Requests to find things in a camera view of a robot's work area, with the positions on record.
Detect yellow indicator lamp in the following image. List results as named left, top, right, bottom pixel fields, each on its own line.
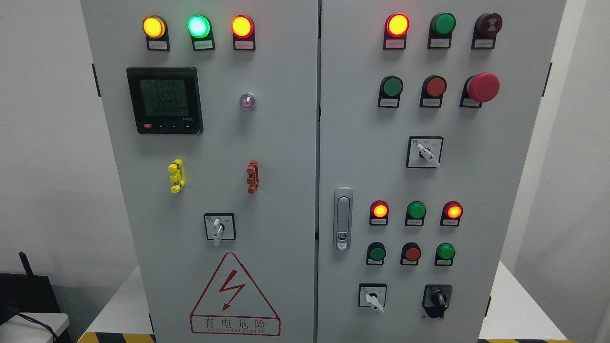
left=142, top=15, right=170, bottom=51

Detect red push button lower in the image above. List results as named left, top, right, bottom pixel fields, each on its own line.
left=400, top=242, right=421, bottom=265

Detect dark red buzzer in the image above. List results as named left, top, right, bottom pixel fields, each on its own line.
left=471, top=13, right=503, bottom=50

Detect red push button upper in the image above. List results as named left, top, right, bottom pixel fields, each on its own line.
left=419, top=75, right=447, bottom=108

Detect red lit lamp left door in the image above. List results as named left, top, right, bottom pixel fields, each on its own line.
left=231, top=14, right=255, bottom=51

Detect white rotary switch lower right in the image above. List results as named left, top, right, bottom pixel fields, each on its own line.
left=358, top=283, right=387, bottom=314

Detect green lit indicator lamp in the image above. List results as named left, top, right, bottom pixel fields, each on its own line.
left=187, top=15, right=215, bottom=51

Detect red lit lamp middle left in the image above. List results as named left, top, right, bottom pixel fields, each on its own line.
left=369, top=200, right=389, bottom=226

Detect grey cabinet left door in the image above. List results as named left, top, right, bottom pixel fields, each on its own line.
left=81, top=0, right=318, bottom=343

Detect black device with antenna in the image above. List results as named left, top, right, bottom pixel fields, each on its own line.
left=0, top=252, right=61, bottom=325

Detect green lamp middle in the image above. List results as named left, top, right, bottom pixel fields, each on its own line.
left=405, top=201, right=427, bottom=227

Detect red terminal connector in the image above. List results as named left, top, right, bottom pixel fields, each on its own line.
left=246, top=160, right=259, bottom=194

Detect grey cabinet door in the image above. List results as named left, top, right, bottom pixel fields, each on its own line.
left=317, top=0, right=566, bottom=343
left=81, top=0, right=318, bottom=343

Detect white rotary switch door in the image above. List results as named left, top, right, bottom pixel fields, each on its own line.
left=203, top=212, right=237, bottom=247

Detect red emergency stop button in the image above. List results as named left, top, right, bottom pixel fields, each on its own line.
left=460, top=72, right=500, bottom=109

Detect green lamp top right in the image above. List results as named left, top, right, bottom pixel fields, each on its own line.
left=427, top=12, right=456, bottom=49

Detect red lit lamp top right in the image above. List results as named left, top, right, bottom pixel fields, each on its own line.
left=383, top=13, right=410, bottom=50

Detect black digital power meter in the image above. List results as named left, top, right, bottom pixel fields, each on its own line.
left=126, top=67, right=204, bottom=134

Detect black cable lower left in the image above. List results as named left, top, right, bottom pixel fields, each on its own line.
left=0, top=305, right=60, bottom=342

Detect white box lower left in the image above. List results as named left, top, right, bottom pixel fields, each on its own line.
left=0, top=313, right=70, bottom=343

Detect green lamp lower right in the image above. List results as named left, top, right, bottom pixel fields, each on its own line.
left=434, top=242, right=456, bottom=266

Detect red lit lamp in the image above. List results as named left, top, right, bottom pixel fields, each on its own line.
left=369, top=200, right=389, bottom=226
left=383, top=13, right=410, bottom=50
left=440, top=201, right=464, bottom=227

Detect green push button lower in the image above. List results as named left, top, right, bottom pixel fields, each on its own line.
left=366, top=242, right=387, bottom=265

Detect red electrical warning sticker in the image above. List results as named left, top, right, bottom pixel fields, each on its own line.
left=189, top=252, right=281, bottom=337

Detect white rotary switch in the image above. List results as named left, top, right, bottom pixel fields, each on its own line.
left=406, top=136, right=444, bottom=169
left=358, top=283, right=387, bottom=314

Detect yellow terminal connector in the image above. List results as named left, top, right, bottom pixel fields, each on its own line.
left=167, top=159, right=185, bottom=194

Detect black rotary selector switch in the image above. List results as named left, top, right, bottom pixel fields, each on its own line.
left=421, top=284, right=453, bottom=319

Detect silver door handle lock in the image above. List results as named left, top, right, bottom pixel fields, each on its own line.
left=333, top=187, right=353, bottom=251

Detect red lit lamp middle right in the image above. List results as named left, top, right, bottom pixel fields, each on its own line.
left=440, top=201, right=464, bottom=227

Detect grey cabinet right door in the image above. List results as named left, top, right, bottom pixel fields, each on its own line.
left=317, top=0, right=566, bottom=343

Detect red push button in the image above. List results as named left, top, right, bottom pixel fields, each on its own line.
left=419, top=75, right=447, bottom=108
left=400, top=242, right=421, bottom=265

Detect white rotary switch upper right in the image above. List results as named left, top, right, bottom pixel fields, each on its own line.
left=406, top=136, right=444, bottom=169

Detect clear round light bulb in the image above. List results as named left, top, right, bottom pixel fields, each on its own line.
left=239, top=92, right=256, bottom=111

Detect green push button upper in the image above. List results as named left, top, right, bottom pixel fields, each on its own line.
left=377, top=75, right=404, bottom=108

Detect green push button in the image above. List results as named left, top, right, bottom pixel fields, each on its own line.
left=377, top=75, right=404, bottom=108
left=366, top=242, right=387, bottom=265

